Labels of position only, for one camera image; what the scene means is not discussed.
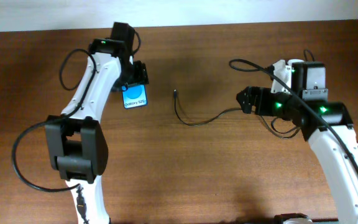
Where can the blue screen smartphone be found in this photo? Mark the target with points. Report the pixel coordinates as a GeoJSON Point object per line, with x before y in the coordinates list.
{"type": "Point", "coordinates": [134, 97]}

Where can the white power strip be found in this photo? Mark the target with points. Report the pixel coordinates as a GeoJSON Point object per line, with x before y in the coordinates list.
{"type": "Point", "coordinates": [292, 61]}

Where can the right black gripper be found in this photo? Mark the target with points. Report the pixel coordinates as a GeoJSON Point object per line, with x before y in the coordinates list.
{"type": "Point", "coordinates": [258, 101]}

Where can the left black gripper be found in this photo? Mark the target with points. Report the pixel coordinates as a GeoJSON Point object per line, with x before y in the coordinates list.
{"type": "Point", "coordinates": [140, 77]}

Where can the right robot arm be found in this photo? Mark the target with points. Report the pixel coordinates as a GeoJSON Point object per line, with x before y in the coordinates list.
{"type": "Point", "coordinates": [327, 127]}

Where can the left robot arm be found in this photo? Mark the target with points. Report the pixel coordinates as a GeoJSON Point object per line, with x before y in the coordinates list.
{"type": "Point", "coordinates": [77, 146]}

